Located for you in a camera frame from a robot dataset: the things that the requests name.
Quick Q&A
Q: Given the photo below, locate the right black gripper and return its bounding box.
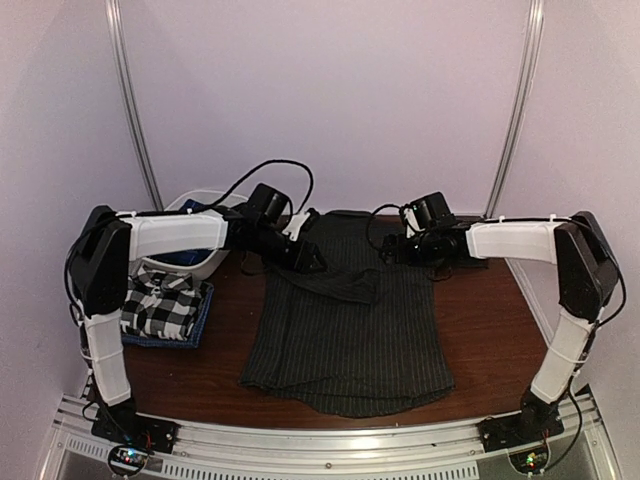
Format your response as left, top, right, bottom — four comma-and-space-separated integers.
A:
380, 231, 440, 267

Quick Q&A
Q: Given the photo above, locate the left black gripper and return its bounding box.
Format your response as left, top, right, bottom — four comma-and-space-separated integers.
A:
251, 223, 328, 274

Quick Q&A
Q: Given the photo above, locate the dark grey pinstriped shirt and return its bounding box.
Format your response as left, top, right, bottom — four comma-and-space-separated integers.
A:
239, 210, 455, 418

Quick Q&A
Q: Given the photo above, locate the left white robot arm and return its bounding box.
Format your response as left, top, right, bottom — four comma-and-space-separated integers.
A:
65, 183, 327, 444

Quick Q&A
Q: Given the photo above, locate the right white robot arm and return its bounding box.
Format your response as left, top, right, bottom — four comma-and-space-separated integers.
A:
376, 192, 626, 442

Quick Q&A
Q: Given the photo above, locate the white plastic basket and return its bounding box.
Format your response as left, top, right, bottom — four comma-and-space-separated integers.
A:
130, 189, 228, 280

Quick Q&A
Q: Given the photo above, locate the blue plaid shirt in basket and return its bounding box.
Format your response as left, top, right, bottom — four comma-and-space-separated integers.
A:
149, 198, 221, 266

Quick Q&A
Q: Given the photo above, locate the blue folded shirt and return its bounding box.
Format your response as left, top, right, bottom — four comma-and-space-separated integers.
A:
121, 282, 214, 350

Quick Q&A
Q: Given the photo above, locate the black white checkered folded shirt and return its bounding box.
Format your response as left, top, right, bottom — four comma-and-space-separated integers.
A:
120, 265, 206, 341

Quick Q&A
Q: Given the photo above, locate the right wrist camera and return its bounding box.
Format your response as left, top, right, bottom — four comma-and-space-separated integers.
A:
399, 204, 421, 238

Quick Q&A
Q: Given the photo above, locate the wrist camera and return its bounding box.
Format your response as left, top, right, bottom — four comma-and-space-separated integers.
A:
281, 208, 320, 242
399, 204, 421, 238

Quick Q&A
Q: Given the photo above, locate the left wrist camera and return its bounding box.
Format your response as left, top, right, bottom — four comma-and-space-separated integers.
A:
281, 208, 320, 242

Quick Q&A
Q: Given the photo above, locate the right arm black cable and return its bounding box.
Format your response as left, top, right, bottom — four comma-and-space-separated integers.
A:
367, 202, 456, 281

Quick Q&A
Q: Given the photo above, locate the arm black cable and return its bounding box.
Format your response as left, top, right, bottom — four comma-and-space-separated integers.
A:
199, 159, 316, 221
367, 202, 456, 281

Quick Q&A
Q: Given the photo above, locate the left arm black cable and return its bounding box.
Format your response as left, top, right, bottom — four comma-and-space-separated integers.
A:
199, 159, 316, 221

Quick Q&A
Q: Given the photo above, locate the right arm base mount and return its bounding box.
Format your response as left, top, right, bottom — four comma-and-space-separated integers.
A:
477, 391, 564, 452

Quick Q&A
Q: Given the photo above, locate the right aluminium corner post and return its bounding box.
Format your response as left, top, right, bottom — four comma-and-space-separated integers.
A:
482, 0, 546, 221

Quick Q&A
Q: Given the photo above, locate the aluminium corner post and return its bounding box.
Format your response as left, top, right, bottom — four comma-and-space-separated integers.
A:
104, 0, 164, 210
482, 0, 546, 221

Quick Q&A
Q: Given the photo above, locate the front aluminium rail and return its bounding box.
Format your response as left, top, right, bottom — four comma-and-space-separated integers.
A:
39, 394, 621, 480

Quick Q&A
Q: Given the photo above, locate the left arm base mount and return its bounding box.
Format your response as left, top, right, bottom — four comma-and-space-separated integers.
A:
88, 389, 179, 454

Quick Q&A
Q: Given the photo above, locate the left aluminium corner post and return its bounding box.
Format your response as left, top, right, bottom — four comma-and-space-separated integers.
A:
104, 0, 164, 210

